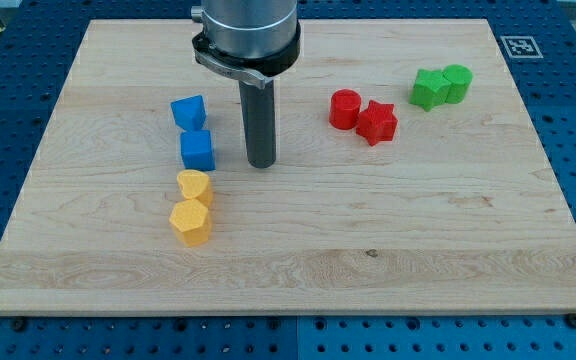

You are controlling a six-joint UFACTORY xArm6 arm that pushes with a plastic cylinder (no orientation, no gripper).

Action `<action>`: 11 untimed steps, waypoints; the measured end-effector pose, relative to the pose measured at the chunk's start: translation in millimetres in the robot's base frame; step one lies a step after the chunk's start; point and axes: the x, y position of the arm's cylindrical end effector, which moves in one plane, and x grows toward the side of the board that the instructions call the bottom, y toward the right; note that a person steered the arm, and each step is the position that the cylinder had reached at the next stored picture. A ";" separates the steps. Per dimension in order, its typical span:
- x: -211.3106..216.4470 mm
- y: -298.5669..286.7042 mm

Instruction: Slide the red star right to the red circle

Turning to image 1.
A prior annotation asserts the black clamp ring mount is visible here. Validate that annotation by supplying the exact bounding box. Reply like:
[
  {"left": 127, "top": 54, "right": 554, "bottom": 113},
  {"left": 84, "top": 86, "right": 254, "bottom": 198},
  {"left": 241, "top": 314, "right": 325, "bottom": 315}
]
[{"left": 192, "top": 23, "right": 301, "bottom": 90}]

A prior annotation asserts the wooden board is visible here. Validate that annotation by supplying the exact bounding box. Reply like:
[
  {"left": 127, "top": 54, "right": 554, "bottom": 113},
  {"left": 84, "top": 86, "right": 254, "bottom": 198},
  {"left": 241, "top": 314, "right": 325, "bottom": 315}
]
[{"left": 0, "top": 19, "right": 576, "bottom": 316}]

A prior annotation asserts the white fiducial marker tag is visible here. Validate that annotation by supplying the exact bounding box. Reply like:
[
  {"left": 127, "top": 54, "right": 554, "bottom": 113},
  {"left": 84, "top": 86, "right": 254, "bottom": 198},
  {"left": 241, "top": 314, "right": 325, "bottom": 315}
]
[{"left": 501, "top": 35, "right": 543, "bottom": 59}]

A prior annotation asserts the yellow heart block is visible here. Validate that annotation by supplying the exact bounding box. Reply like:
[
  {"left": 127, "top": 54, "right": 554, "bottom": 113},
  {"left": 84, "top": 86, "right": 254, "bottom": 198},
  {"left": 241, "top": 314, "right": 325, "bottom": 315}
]
[{"left": 176, "top": 169, "right": 214, "bottom": 207}]

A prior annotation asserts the blue cube block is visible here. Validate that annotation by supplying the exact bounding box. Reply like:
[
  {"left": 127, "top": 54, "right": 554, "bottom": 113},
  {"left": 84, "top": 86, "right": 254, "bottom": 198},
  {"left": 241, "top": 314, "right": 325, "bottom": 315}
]
[{"left": 180, "top": 130, "right": 215, "bottom": 171}]

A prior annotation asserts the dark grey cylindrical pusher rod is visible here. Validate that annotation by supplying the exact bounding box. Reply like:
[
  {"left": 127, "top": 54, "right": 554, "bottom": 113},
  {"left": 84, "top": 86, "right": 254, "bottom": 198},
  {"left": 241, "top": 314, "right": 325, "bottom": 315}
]
[{"left": 239, "top": 82, "right": 276, "bottom": 168}]

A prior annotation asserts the red star block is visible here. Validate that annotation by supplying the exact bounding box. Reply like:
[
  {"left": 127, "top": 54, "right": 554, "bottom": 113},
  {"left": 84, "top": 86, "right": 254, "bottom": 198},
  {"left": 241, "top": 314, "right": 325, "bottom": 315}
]
[{"left": 356, "top": 100, "right": 398, "bottom": 146}]

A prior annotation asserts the yellow hexagon block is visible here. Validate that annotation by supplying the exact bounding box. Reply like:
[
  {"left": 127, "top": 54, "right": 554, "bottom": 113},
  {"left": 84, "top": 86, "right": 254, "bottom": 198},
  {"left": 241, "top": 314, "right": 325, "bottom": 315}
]
[{"left": 169, "top": 199, "right": 212, "bottom": 247}]

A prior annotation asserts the red cylinder block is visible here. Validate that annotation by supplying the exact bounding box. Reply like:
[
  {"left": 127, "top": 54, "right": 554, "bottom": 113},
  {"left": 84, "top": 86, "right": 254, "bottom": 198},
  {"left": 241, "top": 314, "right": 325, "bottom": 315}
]
[{"left": 329, "top": 89, "right": 362, "bottom": 130}]

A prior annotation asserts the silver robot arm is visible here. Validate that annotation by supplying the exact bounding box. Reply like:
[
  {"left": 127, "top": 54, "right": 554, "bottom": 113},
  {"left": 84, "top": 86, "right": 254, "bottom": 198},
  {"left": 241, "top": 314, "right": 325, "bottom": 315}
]
[{"left": 191, "top": 0, "right": 301, "bottom": 168}]

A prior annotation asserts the green cylinder block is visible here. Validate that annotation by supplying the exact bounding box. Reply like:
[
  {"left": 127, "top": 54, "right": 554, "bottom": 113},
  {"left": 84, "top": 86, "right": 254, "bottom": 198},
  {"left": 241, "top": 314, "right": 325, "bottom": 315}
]
[{"left": 442, "top": 64, "right": 473, "bottom": 104}]

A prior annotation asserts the blue pentagon block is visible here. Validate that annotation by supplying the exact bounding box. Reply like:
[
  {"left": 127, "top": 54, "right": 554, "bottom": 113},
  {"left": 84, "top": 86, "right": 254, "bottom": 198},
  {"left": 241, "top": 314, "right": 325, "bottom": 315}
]
[{"left": 170, "top": 95, "right": 206, "bottom": 131}]

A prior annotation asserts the green star block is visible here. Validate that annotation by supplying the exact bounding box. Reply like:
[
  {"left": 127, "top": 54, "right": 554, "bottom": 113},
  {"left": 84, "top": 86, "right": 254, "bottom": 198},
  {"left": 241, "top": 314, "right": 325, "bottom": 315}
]
[{"left": 409, "top": 69, "right": 451, "bottom": 112}]

